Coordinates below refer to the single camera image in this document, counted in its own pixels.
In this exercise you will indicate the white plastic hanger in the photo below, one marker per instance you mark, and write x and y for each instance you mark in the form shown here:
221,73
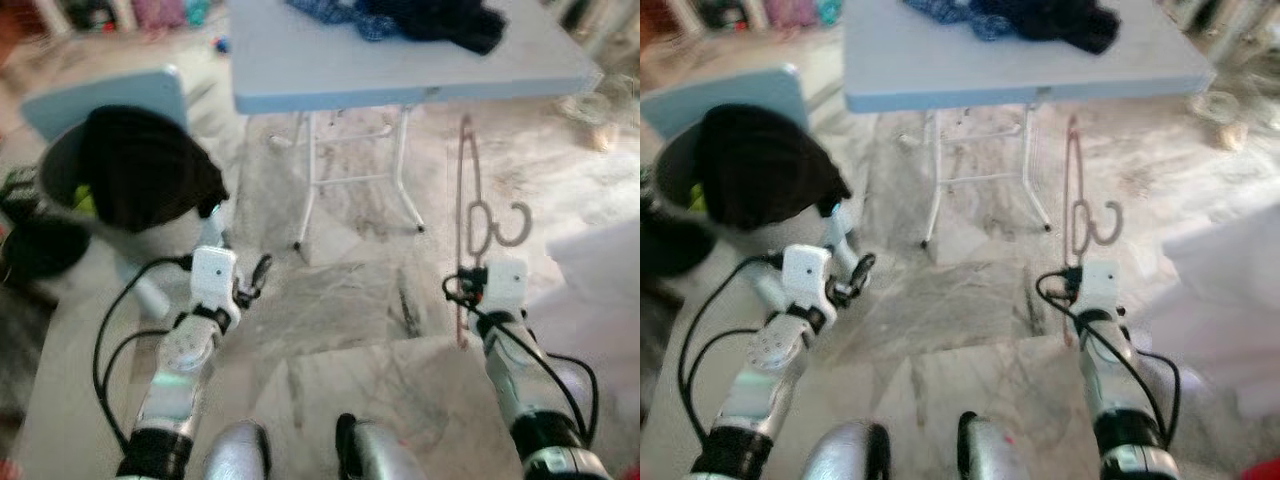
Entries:
464,170
1072,170

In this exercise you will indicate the dark knit garment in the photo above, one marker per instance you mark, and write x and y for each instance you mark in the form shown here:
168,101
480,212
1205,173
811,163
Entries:
765,165
150,165

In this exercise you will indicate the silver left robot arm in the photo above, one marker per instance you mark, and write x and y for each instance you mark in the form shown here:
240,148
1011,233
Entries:
185,350
770,345

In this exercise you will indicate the white tube with teal tip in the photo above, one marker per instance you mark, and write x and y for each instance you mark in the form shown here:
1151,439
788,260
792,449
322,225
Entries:
213,230
843,240

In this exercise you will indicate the white metal tube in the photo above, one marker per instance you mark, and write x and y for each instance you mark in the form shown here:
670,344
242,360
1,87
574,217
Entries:
768,290
150,298

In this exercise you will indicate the silver robot left leg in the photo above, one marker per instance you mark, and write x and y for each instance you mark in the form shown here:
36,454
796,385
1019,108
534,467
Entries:
235,455
850,455

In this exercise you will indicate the silver robot leg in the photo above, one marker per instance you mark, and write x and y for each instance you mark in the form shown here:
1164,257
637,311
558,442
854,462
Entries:
850,455
1005,455
390,455
235,455

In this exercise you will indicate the black round object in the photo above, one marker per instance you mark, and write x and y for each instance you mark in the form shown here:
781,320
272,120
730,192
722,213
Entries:
670,245
40,250

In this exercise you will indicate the silver robot right leg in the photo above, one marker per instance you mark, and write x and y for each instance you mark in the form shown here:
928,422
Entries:
1005,455
390,455

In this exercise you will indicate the yellow-green item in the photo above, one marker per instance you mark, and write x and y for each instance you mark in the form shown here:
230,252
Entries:
85,200

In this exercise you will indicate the tan sandal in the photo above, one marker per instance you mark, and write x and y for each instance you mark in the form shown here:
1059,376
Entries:
605,138
1232,137

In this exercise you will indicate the clear plastic bag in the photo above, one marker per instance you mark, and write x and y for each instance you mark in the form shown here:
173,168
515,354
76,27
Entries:
1215,107
588,108

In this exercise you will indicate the small light blue table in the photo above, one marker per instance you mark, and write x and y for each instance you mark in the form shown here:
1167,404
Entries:
110,90
735,90

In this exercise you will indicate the navy garment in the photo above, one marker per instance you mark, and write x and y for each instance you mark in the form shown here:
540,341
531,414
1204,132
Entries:
1065,25
450,25

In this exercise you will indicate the teal toy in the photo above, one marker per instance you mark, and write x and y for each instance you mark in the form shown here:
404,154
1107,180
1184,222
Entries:
198,10
828,10

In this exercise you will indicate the blue patterned garment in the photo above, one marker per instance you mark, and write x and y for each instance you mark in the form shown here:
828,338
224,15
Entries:
345,15
955,15

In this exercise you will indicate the pink toy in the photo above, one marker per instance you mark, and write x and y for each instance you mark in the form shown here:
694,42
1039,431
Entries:
790,12
160,12

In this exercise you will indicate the white shelf unit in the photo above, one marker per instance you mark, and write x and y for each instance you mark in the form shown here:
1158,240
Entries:
48,12
680,12

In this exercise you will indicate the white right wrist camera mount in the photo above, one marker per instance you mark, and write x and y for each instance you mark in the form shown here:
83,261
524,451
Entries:
1100,285
505,285

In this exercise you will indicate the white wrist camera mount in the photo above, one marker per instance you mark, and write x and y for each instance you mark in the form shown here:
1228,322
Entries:
1100,285
808,275
213,275
505,285

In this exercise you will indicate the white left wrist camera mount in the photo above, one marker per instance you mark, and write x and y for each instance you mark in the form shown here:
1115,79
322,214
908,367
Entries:
213,275
808,275

